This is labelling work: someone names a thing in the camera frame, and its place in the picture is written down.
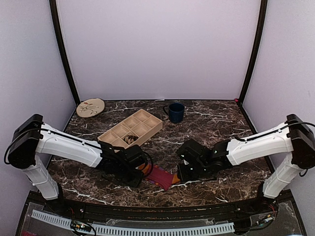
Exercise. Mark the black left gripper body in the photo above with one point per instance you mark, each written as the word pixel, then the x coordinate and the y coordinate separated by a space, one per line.
pixel 134 179

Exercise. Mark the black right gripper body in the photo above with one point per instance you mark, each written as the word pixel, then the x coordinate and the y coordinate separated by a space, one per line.
pixel 185 172

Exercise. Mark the purple striped sock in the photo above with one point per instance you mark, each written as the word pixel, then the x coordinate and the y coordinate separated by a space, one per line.
pixel 162 178

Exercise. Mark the brown argyle sock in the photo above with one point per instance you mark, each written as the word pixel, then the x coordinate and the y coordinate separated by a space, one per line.
pixel 129 139

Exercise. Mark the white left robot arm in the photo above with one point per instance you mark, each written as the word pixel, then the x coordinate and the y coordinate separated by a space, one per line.
pixel 34 137

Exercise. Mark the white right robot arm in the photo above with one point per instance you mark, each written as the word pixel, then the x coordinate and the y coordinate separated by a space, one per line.
pixel 293 137

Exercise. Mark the wooden compartment tray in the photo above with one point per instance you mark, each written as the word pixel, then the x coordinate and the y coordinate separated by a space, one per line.
pixel 141 124

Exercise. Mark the dark blue mug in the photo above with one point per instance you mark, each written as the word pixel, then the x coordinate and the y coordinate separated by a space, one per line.
pixel 175 112

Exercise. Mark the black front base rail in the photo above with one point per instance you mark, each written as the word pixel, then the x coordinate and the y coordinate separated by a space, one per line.
pixel 234 211

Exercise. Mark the white slotted cable duct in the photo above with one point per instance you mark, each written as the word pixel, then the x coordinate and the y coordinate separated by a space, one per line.
pixel 133 228

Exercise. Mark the right black frame post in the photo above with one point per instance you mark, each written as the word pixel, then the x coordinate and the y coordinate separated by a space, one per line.
pixel 254 53

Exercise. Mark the black frame post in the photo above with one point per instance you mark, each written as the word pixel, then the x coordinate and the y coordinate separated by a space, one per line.
pixel 62 51
pixel 254 53

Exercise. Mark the left black frame post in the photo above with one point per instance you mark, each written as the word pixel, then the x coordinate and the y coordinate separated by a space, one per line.
pixel 62 51

